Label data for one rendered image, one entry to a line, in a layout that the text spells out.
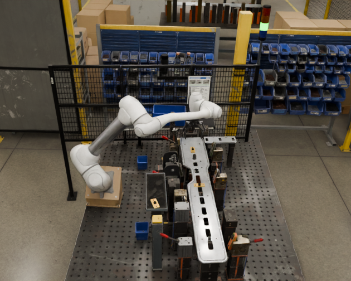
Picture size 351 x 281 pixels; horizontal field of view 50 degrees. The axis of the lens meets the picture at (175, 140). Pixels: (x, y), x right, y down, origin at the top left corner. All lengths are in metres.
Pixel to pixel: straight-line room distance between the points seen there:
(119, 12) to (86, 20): 0.63
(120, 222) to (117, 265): 0.40
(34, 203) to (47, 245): 0.63
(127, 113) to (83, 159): 0.54
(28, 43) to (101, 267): 2.86
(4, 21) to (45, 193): 1.96
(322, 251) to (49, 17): 3.73
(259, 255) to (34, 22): 3.36
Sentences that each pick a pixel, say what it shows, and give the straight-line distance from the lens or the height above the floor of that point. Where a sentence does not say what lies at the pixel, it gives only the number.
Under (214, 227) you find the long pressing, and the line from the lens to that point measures 2.59.
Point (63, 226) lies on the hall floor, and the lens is 4.06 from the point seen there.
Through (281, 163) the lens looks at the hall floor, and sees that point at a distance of 4.98.
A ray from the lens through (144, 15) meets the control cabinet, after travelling 9.34.
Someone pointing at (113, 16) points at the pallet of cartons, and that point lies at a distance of 7.18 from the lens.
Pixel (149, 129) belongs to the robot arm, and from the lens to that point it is 2.57.
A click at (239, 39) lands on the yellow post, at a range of 3.49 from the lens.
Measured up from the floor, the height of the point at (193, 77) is 1.43.
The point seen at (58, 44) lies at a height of 1.36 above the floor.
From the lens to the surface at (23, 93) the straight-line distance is 5.04.
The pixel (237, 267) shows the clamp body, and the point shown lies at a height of 0.82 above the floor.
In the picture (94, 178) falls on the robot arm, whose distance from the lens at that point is 2.85.
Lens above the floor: 2.87
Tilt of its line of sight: 34 degrees down
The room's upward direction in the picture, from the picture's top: 2 degrees clockwise
